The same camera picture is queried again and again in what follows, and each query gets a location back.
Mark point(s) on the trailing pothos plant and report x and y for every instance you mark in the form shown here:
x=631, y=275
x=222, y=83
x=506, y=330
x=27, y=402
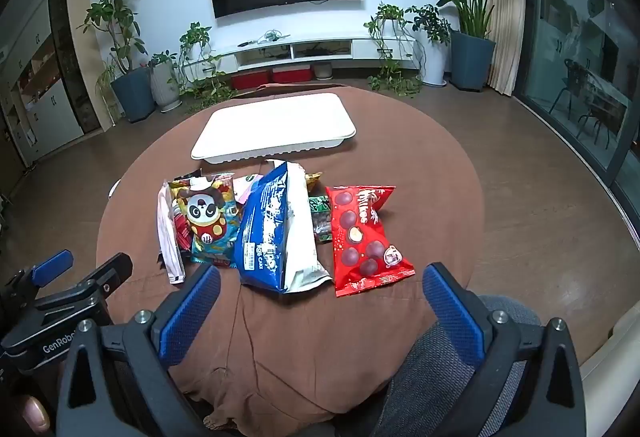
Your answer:
x=200, y=42

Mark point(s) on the white pink snack packet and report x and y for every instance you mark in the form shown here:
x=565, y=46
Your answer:
x=167, y=237

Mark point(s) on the person's left hand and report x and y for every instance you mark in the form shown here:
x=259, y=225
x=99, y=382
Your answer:
x=34, y=412

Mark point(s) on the red storage box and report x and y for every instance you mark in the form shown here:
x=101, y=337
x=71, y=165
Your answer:
x=292, y=74
x=251, y=79

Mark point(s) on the gold foil snack packet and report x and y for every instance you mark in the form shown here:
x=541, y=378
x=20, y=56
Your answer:
x=313, y=179

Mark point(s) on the brown tablecloth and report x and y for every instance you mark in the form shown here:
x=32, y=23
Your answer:
x=300, y=342

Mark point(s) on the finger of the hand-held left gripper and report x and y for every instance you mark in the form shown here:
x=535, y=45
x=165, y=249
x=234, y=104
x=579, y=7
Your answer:
x=52, y=264
x=107, y=277

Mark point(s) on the cream seat edge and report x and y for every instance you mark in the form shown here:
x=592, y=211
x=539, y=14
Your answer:
x=615, y=352

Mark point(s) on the small plant in white planter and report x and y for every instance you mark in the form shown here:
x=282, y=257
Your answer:
x=165, y=87

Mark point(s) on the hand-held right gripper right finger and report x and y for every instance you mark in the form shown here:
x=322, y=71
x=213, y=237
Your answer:
x=452, y=317

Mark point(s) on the dark outdoor chair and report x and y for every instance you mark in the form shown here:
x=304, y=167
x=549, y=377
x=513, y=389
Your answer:
x=575, y=77

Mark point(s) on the white and wood cabinet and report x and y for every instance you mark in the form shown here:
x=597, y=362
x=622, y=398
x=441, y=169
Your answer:
x=45, y=117

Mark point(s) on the dark red foil snack packet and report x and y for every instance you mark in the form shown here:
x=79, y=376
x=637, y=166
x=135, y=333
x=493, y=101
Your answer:
x=181, y=231

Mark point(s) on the green snack packet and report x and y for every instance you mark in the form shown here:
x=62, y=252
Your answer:
x=320, y=217

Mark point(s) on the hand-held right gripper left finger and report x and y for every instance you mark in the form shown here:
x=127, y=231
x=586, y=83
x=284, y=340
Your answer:
x=192, y=312

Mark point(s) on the white plastic tray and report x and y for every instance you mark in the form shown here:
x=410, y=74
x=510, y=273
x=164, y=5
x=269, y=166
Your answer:
x=275, y=127

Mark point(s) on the bushy plant in white planter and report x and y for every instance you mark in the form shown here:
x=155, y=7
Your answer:
x=434, y=62

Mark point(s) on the grey woven fabric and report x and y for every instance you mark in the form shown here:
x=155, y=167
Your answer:
x=425, y=367

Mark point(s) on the blue and white chip bag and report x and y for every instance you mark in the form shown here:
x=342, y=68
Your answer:
x=270, y=227

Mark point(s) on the blue yellow cartoon snack packet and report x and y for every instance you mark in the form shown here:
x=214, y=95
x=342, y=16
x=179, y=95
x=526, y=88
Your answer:
x=207, y=217

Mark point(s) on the white television console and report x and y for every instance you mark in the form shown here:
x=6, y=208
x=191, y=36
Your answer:
x=260, y=62

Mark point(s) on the pink cartoon snack packet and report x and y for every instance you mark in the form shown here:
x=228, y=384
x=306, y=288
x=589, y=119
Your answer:
x=243, y=184

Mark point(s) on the round beige stool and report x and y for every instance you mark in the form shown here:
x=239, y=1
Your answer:
x=324, y=70

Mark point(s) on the hanging vine plant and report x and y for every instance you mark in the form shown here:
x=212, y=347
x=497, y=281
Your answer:
x=387, y=17

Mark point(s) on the red chocolate ball packet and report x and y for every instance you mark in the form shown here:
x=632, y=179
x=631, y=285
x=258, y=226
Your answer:
x=360, y=237

